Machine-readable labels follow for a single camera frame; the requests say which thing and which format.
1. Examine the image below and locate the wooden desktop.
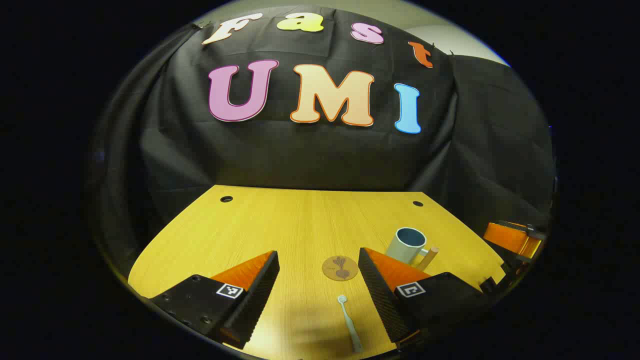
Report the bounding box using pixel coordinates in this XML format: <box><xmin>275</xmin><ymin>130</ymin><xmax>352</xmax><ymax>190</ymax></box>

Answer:
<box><xmin>127</xmin><ymin>185</ymin><xmax>507</xmax><ymax>360</ymax></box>

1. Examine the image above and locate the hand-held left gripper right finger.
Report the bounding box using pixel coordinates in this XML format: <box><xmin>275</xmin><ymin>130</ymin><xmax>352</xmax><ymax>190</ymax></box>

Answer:
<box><xmin>357</xmin><ymin>247</ymin><xmax>493</xmax><ymax>346</ymax></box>

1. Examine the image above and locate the pale blue cup wooden handle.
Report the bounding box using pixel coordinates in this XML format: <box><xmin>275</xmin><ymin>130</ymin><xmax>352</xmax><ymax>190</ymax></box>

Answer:
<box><xmin>385</xmin><ymin>227</ymin><xmax>440</xmax><ymax>272</ymax></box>

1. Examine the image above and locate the black backdrop cloth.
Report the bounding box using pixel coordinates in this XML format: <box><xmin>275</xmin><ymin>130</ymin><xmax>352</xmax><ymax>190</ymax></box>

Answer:
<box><xmin>87</xmin><ymin>5</ymin><xmax>556</xmax><ymax>281</ymax></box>

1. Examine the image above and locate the round brown cork coaster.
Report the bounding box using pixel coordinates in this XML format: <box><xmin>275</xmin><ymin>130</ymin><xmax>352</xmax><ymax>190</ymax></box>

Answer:
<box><xmin>321</xmin><ymin>255</ymin><xmax>359</xmax><ymax>282</ymax></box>

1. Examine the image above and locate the pale grey toothbrush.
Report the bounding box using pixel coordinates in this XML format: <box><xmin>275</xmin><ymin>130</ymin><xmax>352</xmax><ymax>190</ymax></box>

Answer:
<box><xmin>337</xmin><ymin>295</ymin><xmax>363</xmax><ymax>354</ymax></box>

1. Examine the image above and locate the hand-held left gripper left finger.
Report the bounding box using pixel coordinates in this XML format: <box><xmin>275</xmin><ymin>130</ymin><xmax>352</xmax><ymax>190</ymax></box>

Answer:
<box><xmin>150</xmin><ymin>250</ymin><xmax>281</xmax><ymax>350</ymax></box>

